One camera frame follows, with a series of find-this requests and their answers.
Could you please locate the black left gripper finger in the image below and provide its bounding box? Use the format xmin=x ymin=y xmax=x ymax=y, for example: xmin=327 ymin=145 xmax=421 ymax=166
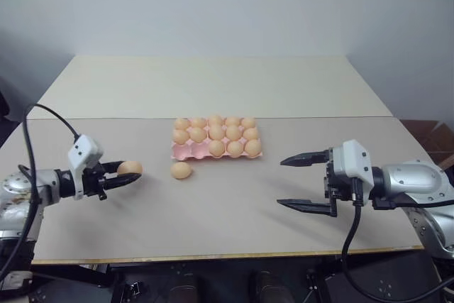
xmin=104 ymin=172 xmax=144 ymax=191
xmin=101 ymin=160 xmax=126 ymax=177

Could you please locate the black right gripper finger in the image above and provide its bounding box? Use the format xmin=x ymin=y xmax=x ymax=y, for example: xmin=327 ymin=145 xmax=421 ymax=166
xmin=279 ymin=150 xmax=329 ymax=167
xmin=276 ymin=198 xmax=338 ymax=218

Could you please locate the pink egg carton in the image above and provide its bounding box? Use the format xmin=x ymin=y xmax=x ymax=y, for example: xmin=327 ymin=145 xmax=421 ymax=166
xmin=170 ymin=116 xmax=265 ymax=161

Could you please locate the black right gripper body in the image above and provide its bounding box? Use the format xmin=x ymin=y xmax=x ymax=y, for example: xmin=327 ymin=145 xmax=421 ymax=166
xmin=322 ymin=148 xmax=356 ymax=209

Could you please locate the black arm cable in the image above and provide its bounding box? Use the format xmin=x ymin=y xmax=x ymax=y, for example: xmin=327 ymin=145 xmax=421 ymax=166
xmin=0 ymin=104 xmax=82 ymax=286
xmin=340 ymin=177 xmax=454 ymax=303

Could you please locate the brown cardboard box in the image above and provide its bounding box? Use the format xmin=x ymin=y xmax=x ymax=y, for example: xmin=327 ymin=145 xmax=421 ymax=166
xmin=400 ymin=119 xmax=454 ymax=176

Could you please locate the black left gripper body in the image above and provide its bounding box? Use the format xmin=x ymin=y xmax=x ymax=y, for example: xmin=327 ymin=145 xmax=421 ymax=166
xmin=82 ymin=160 xmax=109 ymax=202

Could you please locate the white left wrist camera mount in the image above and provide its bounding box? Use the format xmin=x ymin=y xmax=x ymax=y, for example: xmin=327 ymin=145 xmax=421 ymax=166
xmin=67 ymin=134 xmax=104 ymax=200

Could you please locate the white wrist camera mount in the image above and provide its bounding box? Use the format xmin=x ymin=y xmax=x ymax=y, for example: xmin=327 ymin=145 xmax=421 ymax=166
xmin=329 ymin=139 xmax=374 ymax=190
xmin=67 ymin=134 xmax=104 ymax=200

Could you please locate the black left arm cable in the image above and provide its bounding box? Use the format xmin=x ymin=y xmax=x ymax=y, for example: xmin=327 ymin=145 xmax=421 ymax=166
xmin=0 ymin=104 xmax=82 ymax=286

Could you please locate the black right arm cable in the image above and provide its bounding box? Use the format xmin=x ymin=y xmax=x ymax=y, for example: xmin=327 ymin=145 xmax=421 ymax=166
xmin=340 ymin=177 xmax=454 ymax=303

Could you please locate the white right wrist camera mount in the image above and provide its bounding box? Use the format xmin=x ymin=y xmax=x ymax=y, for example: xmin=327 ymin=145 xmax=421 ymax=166
xmin=329 ymin=139 xmax=374 ymax=190

